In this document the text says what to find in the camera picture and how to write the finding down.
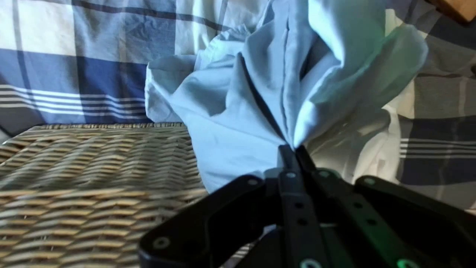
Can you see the light grey trousers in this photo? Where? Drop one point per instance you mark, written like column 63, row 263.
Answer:
column 316, row 71

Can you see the blue plaid bed cover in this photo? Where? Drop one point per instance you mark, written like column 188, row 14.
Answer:
column 84, row 62

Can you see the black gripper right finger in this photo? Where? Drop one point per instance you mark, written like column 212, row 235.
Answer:
column 355, row 233

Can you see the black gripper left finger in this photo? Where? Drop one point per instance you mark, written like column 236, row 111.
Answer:
column 301, row 233

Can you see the wicker laundry basket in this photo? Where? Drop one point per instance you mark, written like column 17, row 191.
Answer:
column 82, row 196

